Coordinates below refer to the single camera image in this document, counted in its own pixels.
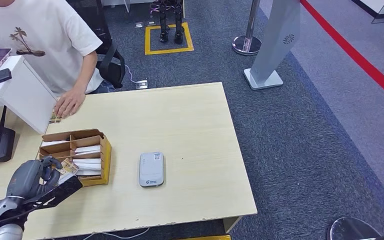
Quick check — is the grey white card reader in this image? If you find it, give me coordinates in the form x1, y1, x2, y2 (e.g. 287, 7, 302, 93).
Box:
138, 151, 165, 188

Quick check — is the chrome round base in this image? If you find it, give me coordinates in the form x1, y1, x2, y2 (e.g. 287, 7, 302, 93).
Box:
326, 216, 382, 240

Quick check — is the person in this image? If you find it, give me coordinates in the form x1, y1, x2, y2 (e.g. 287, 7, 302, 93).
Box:
0, 0, 116, 97

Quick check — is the yellow floor tape outline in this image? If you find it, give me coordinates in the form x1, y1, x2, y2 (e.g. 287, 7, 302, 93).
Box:
185, 235, 232, 240

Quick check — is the black office chair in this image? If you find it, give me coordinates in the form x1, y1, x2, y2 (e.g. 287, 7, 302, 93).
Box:
66, 0, 127, 90

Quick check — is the chrome stanchion post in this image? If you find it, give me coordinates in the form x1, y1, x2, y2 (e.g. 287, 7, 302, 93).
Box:
231, 0, 262, 56

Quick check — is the cardboard card organizer box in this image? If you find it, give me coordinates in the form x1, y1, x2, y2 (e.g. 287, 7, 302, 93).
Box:
37, 128, 112, 188

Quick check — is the white cable under table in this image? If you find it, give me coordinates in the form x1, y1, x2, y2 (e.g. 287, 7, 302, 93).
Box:
82, 227, 150, 240

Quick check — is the white floor cable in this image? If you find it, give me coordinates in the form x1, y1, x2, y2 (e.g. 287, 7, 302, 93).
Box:
124, 63, 139, 84

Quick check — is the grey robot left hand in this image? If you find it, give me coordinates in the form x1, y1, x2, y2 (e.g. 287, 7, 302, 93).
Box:
5, 155, 64, 200

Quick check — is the white desk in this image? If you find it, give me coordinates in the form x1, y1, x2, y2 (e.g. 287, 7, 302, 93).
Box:
100, 0, 153, 13

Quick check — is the white counter box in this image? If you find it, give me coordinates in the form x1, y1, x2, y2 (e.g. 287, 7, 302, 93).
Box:
0, 55, 58, 135

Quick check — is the person's left hand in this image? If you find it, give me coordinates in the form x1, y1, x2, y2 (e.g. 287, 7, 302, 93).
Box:
53, 89, 87, 119

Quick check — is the grey kiosk stand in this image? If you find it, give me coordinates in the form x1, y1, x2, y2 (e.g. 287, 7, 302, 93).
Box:
243, 0, 302, 91

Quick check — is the white table leg panel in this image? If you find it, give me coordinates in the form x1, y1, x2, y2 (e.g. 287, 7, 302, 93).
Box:
223, 216, 243, 234

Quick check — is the black humanoid robot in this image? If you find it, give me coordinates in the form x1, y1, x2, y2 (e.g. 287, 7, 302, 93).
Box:
149, 0, 186, 45

